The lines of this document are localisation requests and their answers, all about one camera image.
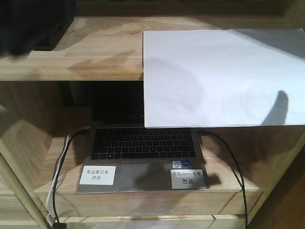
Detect black stapler orange button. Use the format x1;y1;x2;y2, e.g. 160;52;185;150
33;10;75;51

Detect white label sticker right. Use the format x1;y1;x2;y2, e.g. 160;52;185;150
171;169;207;189

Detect silver laptop black keyboard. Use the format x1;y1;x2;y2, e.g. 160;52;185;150
77;81;209;194

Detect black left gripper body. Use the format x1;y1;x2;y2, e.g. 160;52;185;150
0;0;76;56

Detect white cable left of laptop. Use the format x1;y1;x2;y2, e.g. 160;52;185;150
45;134;71;227

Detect blue intel stickers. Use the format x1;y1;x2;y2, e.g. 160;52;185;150
172;160;190;169

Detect white label sticker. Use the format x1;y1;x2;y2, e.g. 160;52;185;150
171;169;207;189
80;166;116;185

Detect black cable left of laptop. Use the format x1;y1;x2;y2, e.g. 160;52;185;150
52;130;89;229

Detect black cable right of laptop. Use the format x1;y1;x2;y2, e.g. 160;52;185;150
201;130;249;228

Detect white label sticker left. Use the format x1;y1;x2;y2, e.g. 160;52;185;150
80;166;116;185

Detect white paper sheets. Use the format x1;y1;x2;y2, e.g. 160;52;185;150
143;29;305;128

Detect black cable of laptop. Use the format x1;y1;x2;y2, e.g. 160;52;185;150
52;130;89;229
201;130;249;228

